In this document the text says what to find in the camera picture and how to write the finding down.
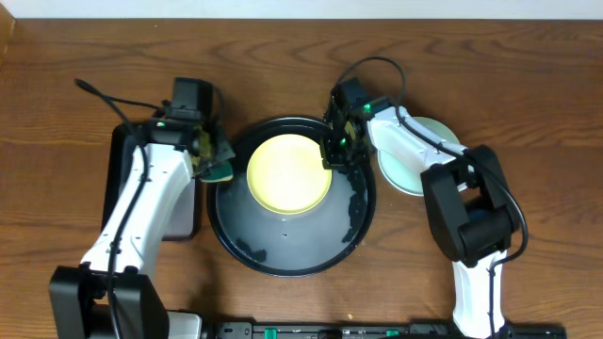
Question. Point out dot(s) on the green yellow sponge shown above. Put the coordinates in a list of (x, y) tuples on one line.
[(220, 172)]

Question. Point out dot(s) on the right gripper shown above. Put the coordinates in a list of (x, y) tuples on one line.
[(331, 159)]

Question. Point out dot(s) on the black rectangular tray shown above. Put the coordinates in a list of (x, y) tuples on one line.
[(183, 224)]

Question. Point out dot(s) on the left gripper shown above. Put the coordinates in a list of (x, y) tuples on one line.
[(226, 149)]

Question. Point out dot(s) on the black round tray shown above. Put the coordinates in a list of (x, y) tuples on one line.
[(290, 245)]

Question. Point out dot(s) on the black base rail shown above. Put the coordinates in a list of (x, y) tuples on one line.
[(246, 330)]

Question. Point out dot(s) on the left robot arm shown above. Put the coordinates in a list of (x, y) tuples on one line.
[(111, 293)]

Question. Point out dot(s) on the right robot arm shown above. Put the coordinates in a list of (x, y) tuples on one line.
[(471, 212)]

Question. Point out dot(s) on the mint plate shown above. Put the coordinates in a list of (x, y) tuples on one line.
[(397, 174)]

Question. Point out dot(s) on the yellow plate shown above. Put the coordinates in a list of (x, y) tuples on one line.
[(285, 174)]

